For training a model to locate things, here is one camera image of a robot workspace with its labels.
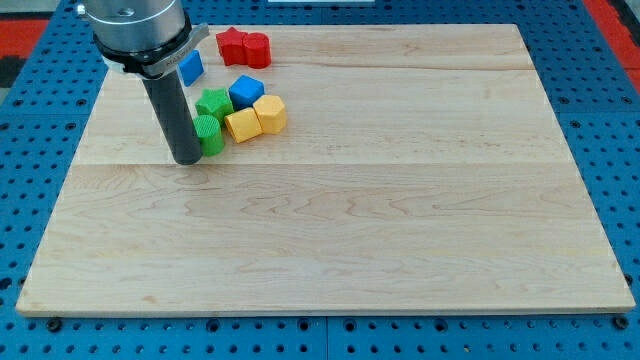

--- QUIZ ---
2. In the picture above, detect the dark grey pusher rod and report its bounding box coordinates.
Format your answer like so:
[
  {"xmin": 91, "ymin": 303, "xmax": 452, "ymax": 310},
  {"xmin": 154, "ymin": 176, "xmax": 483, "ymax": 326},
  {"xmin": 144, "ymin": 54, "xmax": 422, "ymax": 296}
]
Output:
[{"xmin": 143, "ymin": 72, "xmax": 202, "ymax": 165}]

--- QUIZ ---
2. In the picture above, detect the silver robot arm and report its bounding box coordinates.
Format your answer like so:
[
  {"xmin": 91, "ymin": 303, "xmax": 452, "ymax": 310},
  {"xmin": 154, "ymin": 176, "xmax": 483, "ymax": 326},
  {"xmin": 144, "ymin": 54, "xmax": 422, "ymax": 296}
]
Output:
[{"xmin": 76, "ymin": 0, "xmax": 210, "ymax": 165}]

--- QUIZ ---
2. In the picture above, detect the green star block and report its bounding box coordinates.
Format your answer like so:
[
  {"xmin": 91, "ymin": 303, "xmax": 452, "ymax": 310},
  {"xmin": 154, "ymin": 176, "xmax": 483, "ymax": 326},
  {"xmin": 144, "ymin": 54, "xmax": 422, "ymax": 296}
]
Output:
[{"xmin": 195, "ymin": 88, "xmax": 234, "ymax": 128}]

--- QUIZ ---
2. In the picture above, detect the red star block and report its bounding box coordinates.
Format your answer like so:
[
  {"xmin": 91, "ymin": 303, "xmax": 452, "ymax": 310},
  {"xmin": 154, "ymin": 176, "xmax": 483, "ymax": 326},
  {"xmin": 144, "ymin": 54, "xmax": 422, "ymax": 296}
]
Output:
[{"xmin": 216, "ymin": 27, "xmax": 248, "ymax": 66}]

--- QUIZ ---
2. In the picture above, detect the blue block behind rod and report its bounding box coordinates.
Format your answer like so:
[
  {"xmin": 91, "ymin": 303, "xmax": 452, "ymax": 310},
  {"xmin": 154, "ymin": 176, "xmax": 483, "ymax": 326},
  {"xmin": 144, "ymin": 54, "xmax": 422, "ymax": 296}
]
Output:
[{"xmin": 178, "ymin": 50, "xmax": 204, "ymax": 87}]

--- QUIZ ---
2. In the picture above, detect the green cylinder block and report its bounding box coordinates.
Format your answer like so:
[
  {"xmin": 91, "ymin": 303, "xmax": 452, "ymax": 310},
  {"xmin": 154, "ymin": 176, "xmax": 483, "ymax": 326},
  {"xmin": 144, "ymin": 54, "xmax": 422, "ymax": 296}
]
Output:
[{"xmin": 193, "ymin": 115, "xmax": 225, "ymax": 156}]

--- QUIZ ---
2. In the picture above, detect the blue cube block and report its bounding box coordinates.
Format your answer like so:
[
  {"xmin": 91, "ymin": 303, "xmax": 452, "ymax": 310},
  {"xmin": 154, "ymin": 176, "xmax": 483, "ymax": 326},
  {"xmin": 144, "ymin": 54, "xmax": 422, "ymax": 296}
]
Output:
[{"xmin": 228, "ymin": 75, "xmax": 265, "ymax": 111}]

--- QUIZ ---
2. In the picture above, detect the yellow square block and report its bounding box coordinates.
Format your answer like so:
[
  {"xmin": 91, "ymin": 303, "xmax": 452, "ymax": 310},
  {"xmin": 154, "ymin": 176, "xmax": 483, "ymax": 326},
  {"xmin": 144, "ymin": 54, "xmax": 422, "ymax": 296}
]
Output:
[{"xmin": 224, "ymin": 107, "xmax": 263, "ymax": 143}]

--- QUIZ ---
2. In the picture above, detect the red cylinder block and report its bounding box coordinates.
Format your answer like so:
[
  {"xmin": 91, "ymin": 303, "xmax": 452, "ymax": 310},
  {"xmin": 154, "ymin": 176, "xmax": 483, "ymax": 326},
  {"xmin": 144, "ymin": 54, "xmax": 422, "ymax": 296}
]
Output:
[{"xmin": 243, "ymin": 32, "xmax": 272, "ymax": 69}]

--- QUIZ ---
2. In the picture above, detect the yellow hexagon block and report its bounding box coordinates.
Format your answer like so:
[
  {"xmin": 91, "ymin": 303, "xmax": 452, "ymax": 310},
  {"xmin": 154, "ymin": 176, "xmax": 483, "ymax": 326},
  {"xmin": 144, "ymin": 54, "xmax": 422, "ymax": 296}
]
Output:
[{"xmin": 253, "ymin": 95, "xmax": 288, "ymax": 134}]

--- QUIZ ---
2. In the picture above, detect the light wooden board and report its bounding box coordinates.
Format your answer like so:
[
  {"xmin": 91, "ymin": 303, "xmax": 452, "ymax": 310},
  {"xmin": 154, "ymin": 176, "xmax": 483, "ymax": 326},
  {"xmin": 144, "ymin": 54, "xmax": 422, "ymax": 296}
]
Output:
[{"xmin": 16, "ymin": 24, "xmax": 635, "ymax": 318}]

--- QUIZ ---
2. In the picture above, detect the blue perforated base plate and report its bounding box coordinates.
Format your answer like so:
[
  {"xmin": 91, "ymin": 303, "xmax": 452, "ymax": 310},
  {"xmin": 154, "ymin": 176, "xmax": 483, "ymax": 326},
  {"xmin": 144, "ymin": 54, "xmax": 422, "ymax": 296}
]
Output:
[{"xmin": 1, "ymin": 1, "xmax": 639, "ymax": 359}]

